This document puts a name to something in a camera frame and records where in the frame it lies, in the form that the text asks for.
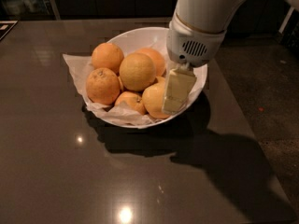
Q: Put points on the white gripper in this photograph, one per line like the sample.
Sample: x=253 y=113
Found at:
x=191 y=46

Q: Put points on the yellowish orange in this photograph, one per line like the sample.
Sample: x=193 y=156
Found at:
x=137 y=72
x=153 y=99

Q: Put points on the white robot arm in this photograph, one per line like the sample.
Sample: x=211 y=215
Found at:
x=209 y=16

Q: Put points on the orange hidden under pile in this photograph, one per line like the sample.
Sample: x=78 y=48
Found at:
x=159 y=79

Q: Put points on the orange at back right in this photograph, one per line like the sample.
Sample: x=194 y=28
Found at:
x=157 y=58

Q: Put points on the small orange at front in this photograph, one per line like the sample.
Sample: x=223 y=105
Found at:
x=133 y=100

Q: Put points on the white crumpled paper liner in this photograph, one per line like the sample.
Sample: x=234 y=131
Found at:
x=75 y=64

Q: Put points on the orange at back left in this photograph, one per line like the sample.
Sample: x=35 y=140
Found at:
x=107 y=55

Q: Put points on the orange at front left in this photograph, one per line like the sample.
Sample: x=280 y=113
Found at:
x=103 y=86

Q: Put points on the dark cabinet with clutter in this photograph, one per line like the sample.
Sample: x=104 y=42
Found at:
x=28 y=10

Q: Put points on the dark framed object at left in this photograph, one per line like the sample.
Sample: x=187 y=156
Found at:
x=6 y=27

